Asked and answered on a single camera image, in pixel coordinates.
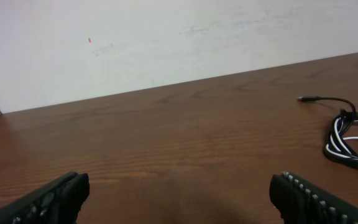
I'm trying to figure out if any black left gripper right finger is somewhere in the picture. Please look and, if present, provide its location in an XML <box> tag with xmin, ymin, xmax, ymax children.
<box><xmin>269</xmin><ymin>171</ymin><xmax>358</xmax><ymax>224</ymax></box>

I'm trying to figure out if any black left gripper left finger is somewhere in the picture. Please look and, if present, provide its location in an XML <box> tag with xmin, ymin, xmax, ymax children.
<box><xmin>0</xmin><ymin>171</ymin><xmax>90</xmax><ymax>224</ymax></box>

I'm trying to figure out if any black USB cable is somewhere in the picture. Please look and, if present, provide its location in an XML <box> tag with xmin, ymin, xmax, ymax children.
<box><xmin>296</xmin><ymin>95</ymin><xmax>358</xmax><ymax>176</ymax></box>

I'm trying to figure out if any white USB cable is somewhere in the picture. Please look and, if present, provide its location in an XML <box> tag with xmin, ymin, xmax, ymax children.
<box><xmin>325</xmin><ymin>117</ymin><xmax>358</xmax><ymax>172</ymax></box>

